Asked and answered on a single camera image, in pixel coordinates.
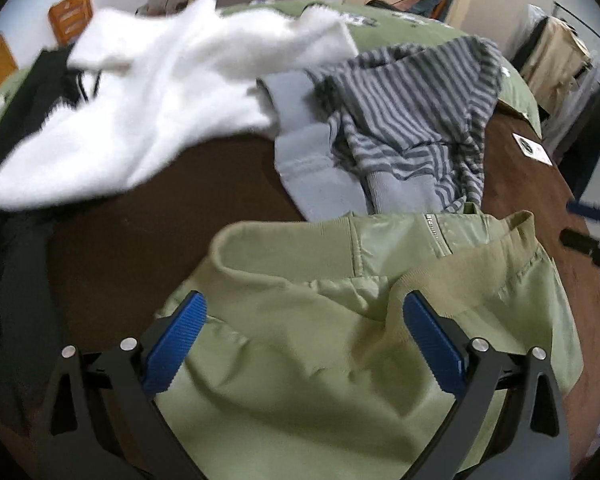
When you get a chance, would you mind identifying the green leather jacket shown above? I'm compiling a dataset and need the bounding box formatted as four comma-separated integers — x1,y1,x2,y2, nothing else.
156,208,583,479

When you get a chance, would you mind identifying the clothes rack with garments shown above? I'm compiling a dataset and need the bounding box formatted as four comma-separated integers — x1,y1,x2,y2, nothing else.
508,4,600,198

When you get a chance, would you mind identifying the chair with clothes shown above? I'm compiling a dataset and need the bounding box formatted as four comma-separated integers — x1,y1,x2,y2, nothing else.
366,0,453,22

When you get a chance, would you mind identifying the white card on bed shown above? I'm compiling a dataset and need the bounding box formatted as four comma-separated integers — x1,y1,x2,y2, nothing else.
513,133,553,166

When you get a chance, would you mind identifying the black garment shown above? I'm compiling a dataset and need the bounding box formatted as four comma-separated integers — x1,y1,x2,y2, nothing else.
0,47,81,424

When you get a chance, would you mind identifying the grey striped sweater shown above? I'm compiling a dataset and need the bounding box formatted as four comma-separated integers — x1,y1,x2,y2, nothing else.
259,36,503,221

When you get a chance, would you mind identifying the white fleece garment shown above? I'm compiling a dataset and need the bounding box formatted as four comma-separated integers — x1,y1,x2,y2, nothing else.
0,0,358,211

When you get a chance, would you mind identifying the wooden chair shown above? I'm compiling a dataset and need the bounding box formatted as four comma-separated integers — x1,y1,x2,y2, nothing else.
47,0,93,46

